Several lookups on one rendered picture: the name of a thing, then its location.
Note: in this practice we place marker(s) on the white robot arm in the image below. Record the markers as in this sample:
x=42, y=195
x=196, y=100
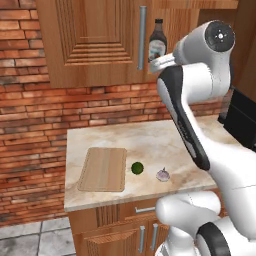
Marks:
x=213, y=83

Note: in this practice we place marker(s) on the wooden drawer front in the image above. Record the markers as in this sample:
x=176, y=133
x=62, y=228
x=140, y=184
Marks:
x=128, y=210

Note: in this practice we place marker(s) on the wooden wall cabinet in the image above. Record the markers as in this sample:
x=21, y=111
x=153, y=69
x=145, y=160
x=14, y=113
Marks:
x=181, y=26

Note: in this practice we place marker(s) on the green lime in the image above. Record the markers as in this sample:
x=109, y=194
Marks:
x=137, y=168

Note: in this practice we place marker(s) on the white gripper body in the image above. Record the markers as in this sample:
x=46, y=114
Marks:
x=161, y=63

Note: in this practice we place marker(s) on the wooden cutting board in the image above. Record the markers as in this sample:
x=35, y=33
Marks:
x=102, y=170

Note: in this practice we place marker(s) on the dark brown condiment bottle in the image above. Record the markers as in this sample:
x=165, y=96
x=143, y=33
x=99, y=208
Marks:
x=157, y=40

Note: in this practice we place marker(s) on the pale purple garlic bulb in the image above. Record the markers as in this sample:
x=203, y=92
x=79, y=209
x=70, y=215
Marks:
x=163, y=175

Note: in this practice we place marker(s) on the wooden wall cabinet door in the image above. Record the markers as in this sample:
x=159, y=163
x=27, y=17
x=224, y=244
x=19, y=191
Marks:
x=93, y=40

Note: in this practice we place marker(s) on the black appliance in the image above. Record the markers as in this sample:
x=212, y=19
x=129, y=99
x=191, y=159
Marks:
x=241, y=116

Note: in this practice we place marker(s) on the wooden base cabinet door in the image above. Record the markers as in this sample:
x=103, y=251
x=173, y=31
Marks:
x=161, y=238
x=113, y=241

